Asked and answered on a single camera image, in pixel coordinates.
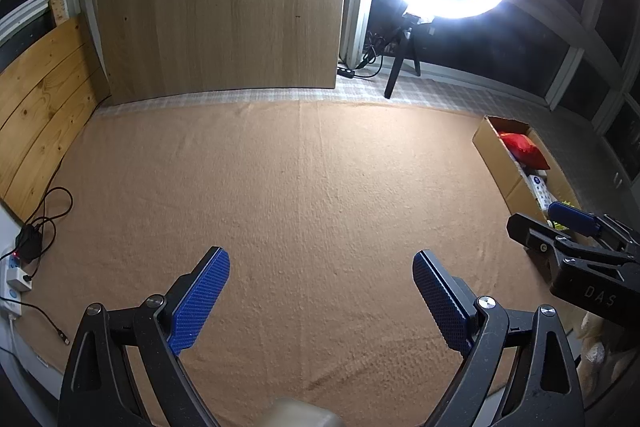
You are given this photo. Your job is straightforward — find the cardboard box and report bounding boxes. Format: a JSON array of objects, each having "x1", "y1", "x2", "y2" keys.
[{"x1": 471, "y1": 116, "x2": 591, "y2": 248}]

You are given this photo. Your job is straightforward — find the white power strip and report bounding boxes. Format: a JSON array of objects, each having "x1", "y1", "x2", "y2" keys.
[{"x1": 0, "y1": 252, "x2": 36, "y2": 323}]

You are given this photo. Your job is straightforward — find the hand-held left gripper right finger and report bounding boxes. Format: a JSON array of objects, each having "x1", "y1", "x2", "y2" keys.
[{"x1": 412, "y1": 249, "x2": 586, "y2": 427}]

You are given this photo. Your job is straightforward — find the black cables by wall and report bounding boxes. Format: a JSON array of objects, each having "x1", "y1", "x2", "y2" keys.
[{"x1": 20, "y1": 187, "x2": 75, "y2": 278}]

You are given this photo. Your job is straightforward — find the black power adapter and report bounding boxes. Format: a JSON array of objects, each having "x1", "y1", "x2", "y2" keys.
[{"x1": 15, "y1": 224, "x2": 43, "y2": 260}]

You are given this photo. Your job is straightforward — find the white fluffy cloth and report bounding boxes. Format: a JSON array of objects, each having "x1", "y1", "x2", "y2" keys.
[{"x1": 575, "y1": 312, "x2": 626, "y2": 383}]

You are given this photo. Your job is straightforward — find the white patterned box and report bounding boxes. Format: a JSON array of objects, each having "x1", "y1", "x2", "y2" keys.
[{"x1": 525, "y1": 174, "x2": 556, "y2": 210}]

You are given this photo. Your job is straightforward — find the black cable with plug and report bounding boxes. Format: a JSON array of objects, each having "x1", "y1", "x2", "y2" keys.
[{"x1": 0, "y1": 299, "x2": 68, "y2": 348}]

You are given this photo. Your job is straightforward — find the wooden plank panel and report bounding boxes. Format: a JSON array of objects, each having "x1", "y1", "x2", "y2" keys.
[{"x1": 0, "y1": 14, "x2": 112, "y2": 215}]

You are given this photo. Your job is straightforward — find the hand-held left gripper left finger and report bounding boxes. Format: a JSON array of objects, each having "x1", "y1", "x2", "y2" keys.
[{"x1": 59, "y1": 246, "x2": 232, "y2": 427}]

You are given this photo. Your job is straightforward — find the light wooden board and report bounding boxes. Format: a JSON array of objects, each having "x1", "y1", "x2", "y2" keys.
[{"x1": 92, "y1": 0, "x2": 351, "y2": 105}]

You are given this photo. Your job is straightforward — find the black cables by tripod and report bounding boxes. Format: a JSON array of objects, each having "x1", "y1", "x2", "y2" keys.
[{"x1": 357, "y1": 29, "x2": 396, "y2": 78}]

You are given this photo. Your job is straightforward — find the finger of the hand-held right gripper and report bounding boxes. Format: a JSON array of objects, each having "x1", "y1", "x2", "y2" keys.
[
  {"x1": 506, "y1": 213, "x2": 576, "y2": 258},
  {"x1": 547, "y1": 202, "x2": 601, "y2": 238}
]

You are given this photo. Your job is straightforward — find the red bag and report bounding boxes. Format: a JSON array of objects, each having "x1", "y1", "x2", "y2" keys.
[{"x1": 497, "y1": 132, "x2": 551, "y2": 172}]

